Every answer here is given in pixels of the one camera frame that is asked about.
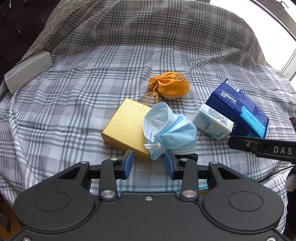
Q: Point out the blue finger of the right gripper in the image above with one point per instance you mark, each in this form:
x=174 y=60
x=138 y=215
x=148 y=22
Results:
x=265 y=148

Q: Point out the white vivo phone box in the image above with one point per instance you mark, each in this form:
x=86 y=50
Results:
x=28 y=69

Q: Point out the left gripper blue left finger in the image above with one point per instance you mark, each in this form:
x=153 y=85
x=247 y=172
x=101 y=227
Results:
x=126 y=164

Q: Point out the black foam-head massager attachment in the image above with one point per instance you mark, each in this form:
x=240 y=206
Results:
x=187 y=157

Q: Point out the grey plaid bed sheet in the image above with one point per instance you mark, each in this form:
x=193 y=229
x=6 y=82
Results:
x=104 y=52

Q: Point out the blue face mask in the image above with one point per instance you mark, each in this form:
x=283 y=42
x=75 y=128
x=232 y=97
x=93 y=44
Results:
x=164 y=130

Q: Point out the orange drawstring pouch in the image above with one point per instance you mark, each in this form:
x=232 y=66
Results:
x=170 y=85

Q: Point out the white small tissue pack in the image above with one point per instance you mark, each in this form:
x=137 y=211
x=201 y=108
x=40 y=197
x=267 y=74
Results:
x=212 y=122

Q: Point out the blue tissue pack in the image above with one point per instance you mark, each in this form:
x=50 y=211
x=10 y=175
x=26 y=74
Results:
x=249 y=120

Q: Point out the gold cardboard box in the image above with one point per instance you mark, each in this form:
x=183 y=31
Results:
x=124 y=131

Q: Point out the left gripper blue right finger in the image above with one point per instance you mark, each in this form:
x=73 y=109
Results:
x=171 y=164

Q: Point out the teal gold metal tin tray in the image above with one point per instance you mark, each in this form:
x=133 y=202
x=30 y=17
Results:
x=203 y=189

